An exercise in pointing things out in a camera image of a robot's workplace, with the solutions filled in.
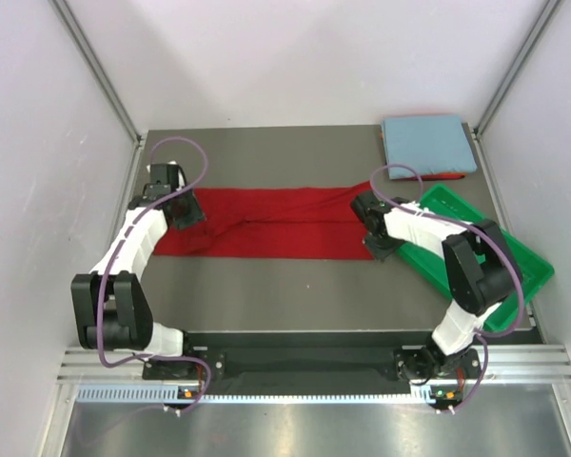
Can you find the folded blue t shirt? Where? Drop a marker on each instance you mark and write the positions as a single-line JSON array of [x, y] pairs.
[[426, 145]]

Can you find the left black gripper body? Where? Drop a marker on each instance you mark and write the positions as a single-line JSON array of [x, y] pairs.
[[187, 209]]

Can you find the aluminium frame post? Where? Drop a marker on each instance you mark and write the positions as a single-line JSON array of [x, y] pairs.
[[548, 11], [79, 38]]

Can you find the slotted grey cable duct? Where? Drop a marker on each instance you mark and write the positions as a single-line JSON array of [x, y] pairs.
[[179, 395]]

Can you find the left aluminium frame post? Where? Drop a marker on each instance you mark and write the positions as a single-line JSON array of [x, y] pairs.
[[79, 38]]

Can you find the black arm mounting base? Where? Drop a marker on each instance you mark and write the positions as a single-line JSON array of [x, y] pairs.
[[321, 363]]

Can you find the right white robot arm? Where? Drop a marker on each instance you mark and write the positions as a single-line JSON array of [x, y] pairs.
[[480, 268]]

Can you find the right aluminium frame post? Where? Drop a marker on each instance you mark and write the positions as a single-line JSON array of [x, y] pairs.
[[548, 11]]

